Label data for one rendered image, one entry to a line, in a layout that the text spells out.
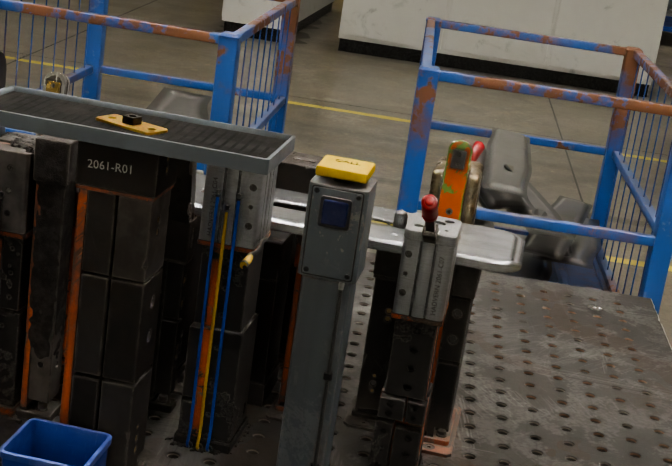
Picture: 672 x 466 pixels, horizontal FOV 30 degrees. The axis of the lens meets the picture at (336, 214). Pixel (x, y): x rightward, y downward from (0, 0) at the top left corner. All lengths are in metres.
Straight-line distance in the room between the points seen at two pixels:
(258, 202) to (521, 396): 0.66
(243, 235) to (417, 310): 0.24
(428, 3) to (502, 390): 7.68
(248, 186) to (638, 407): 0.83
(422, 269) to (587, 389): 0.63
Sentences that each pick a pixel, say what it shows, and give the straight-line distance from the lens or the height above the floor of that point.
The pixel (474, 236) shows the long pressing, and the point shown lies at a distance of 1.81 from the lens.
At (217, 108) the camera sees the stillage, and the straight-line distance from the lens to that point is 3.68.
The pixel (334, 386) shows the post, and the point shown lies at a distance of 1.50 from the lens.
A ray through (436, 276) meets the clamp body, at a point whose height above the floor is 1.00.
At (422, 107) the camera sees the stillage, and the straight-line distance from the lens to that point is 3.56.
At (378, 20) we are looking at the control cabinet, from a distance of 9.66.
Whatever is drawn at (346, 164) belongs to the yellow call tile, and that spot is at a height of 1.16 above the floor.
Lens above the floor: 1.51
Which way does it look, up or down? 16 degrees down
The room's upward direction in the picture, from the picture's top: 8 degrees clockwise
